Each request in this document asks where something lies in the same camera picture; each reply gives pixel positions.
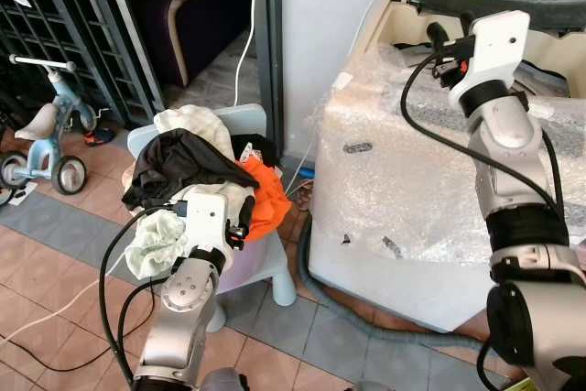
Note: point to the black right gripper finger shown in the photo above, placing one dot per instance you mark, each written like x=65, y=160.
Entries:
x=468, y=25
x=438, y=35

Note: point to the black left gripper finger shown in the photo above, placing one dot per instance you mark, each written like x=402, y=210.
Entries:
x=248, y=211

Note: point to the pale green cloth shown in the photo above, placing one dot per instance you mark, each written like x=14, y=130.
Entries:
x=156, y=244

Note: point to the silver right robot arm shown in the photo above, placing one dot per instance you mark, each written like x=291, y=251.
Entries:
x=505, y=139

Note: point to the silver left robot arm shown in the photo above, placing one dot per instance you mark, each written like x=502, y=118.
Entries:
x=179, y=304

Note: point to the cream top-load washing machine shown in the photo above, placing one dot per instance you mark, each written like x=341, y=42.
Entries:
x=403, y=272

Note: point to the orange garment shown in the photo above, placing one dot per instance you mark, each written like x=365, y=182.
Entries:
x=267, y=199

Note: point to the lavender plastic basin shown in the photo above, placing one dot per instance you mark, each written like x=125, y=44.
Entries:
x=245, y=267

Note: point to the small dark garment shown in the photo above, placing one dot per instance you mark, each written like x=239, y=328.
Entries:
x=259, y=148

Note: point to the large black garment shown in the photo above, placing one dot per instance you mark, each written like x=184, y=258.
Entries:
x=179, y=164

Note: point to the light blue plastic child chair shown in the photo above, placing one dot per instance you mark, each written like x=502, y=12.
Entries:
x=249, y=118

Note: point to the cream knitted garment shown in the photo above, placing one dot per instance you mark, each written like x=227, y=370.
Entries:
x=192, y=124

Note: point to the clear bubble wrap cover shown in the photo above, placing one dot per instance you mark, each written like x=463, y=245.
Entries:
x=403, y=171

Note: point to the grey robot left leg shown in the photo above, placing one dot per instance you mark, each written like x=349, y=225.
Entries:
x=222, y=381

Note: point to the red and blue shoe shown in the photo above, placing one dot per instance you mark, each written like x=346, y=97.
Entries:
x=99, y=137

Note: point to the light blue child tricycle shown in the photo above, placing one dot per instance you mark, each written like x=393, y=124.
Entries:
x=57, y=112

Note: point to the black metal grid gate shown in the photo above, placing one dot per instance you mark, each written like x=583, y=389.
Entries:
x=69, y=16

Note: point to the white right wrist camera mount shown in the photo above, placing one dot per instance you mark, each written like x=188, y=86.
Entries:
x=494, y=48

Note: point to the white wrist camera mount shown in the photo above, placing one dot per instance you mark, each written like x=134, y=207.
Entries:
x=494, y=48
x=203, y=219

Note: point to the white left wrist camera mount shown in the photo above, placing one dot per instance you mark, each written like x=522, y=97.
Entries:
x=203, y=219

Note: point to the dark grey door frame post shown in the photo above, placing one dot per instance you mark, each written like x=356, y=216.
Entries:
x=267, y=61

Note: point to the dark armchair with wooden frame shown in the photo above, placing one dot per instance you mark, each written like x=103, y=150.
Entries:
x=197, y=6

